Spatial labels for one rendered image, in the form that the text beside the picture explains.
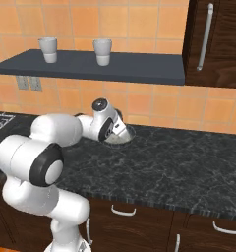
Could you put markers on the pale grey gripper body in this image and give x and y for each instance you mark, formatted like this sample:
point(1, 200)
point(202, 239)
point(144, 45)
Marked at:
point(120, 134)

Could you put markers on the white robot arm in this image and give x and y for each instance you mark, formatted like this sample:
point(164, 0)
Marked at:
point(59, 131)

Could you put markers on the dark wood base cabinet door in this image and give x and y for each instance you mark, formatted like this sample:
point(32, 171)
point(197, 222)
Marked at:
point(11, 226)

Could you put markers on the grey and white cup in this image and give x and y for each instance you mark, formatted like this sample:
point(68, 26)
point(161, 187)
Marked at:
point(48, 48)
point(102, 50)

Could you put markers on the dark wood drawer front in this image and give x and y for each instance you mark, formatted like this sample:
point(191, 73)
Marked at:
point(139, 229)
point(218, 241)

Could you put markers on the dark grey wall shelf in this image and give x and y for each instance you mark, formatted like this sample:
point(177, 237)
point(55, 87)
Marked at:
point(129, 70)

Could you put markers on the grey wall outlet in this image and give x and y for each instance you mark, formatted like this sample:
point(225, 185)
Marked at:
point(35, 83)
point(22, 82)

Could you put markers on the dark wood wall cabinet door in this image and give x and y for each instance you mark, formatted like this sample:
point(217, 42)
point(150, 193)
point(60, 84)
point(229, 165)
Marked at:
point(224, 42)

